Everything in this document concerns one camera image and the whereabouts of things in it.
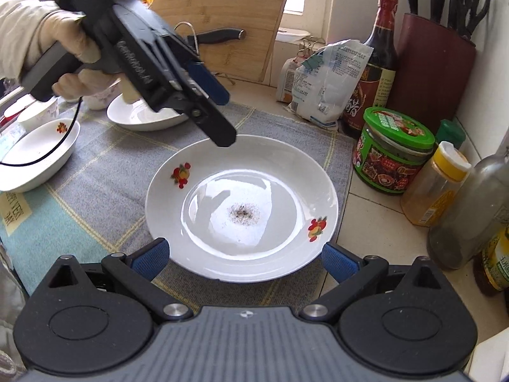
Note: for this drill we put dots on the yellow-label sauce bottle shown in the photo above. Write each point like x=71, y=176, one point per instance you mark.
x=497, y=262

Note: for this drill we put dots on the dark soy sauce bottle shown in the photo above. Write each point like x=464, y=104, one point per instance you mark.
x=381, y=47

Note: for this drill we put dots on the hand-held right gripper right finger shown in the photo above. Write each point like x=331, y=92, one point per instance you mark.
x=338, y=260

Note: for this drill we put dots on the bamboo cutting board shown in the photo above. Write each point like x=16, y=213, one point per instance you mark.
x=238, y=8

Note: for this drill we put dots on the white and blue salt bag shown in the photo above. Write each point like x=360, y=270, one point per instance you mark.
x=330, y=87

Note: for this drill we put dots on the green-lid sauce jar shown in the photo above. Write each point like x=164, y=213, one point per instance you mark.
x=389, y=159

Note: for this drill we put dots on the white bowl with pink print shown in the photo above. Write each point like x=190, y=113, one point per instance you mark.
x=99, y=99

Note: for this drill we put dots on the white and red bag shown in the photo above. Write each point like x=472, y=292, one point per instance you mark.
x=286, y=83

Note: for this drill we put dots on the grey checked table mat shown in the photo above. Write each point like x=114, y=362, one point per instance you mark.
x=99, y=175

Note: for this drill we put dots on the plain white bowl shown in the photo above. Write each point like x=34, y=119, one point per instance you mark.
x=39, y=113

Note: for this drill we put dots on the clear glass bottle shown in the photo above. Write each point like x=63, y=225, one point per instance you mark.
x=469, y=215

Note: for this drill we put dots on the dark red knife block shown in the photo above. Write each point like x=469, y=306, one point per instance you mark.
x=433, y=75

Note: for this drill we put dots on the person's left hand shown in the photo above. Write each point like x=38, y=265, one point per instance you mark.
x=65, y=32

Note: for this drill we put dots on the green-capped bottle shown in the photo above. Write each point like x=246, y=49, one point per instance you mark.
x=451, y=133

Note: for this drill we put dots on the person's left forearm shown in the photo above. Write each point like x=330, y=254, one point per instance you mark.
x=18, y=36

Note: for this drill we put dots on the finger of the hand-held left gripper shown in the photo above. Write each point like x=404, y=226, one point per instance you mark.
x=214, y=127
x=208, y=81

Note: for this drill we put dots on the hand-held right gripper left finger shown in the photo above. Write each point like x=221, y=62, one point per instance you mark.
x=151, y=256

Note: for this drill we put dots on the small yellow-lid jar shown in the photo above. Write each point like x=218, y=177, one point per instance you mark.
x=433, y=191

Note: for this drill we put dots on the black kitchen scissors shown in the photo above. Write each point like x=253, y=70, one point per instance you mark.
x=469, y=28

